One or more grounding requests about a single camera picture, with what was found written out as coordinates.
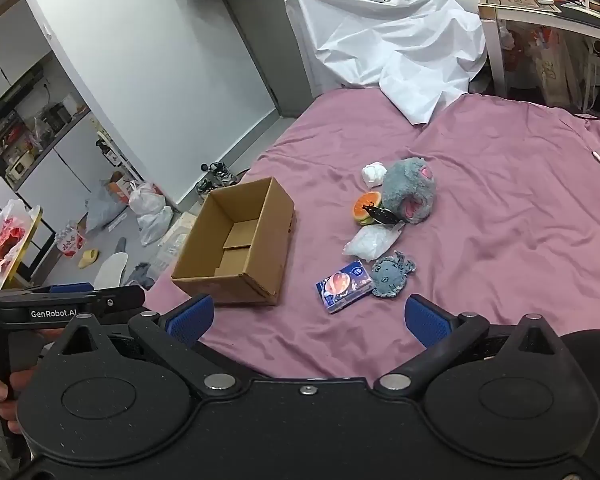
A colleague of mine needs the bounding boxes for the white cabinet with open shelf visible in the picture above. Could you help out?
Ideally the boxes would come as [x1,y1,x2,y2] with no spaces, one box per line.
[0,0,146,283]

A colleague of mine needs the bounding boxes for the white insole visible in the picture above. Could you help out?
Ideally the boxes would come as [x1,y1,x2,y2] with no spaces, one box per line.
[94,251,129,288]

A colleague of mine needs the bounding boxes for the blue tissue pack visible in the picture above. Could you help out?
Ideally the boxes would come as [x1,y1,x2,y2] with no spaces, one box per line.
[316,261,374,315]

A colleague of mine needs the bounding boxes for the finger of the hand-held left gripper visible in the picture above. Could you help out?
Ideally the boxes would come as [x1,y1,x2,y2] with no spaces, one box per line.
[0,282,97,297]

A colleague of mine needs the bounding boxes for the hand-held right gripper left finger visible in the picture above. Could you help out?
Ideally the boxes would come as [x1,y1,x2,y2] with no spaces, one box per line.
[45,294,243,396]

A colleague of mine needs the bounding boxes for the white crumpled tissue ball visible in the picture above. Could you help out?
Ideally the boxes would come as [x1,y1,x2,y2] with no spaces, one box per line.
[361,161,388,188]

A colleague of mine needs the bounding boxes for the grey cloth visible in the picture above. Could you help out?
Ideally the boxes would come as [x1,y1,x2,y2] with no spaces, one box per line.
[127,262,154,291]

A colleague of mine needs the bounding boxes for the grey octopus plush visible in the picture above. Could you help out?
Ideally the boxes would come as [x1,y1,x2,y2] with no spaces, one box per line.
[371,254,417,299]

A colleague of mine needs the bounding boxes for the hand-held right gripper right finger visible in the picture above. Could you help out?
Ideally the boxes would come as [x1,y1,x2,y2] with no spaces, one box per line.
[374,294,576,396]

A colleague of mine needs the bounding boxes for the grey furry plush toy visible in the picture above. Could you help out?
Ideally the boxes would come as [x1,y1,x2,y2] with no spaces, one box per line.
[381,157,437,222]

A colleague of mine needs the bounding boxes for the white crumpled sheet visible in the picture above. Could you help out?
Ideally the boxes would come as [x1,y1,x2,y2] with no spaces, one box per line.
[285,0,488,125]

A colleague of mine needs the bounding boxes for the white knotted plastic bags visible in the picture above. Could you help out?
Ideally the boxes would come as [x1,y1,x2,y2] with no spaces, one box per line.
[128,182,174,247]

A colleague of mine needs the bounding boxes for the brown cardboard box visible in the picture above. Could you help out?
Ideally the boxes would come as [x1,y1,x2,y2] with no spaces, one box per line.
[171,177,296,307]

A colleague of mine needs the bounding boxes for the grey plastic bag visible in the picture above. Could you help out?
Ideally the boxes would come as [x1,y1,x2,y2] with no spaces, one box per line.
[85,180,131,233]

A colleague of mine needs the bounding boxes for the wooden desk with clutter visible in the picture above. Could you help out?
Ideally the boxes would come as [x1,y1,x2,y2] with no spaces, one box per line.
[477,0,600,111]

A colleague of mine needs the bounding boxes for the pair of patterned shoes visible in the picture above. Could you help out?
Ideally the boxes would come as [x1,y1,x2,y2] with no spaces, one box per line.
[196,161,239,197]

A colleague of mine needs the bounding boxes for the red and white package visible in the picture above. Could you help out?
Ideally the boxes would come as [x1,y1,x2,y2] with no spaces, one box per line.
[55,220,88,259]

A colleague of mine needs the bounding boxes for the flat patterned carton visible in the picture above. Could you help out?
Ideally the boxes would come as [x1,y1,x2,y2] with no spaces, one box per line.
[158,211,199,261]

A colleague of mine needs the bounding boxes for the red and white plastic bag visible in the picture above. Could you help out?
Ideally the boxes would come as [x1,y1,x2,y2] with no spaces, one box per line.
[0,199,32,282]

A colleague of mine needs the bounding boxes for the orange burger plush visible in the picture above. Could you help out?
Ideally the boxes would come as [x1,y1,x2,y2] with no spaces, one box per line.
[352,192,384,226]

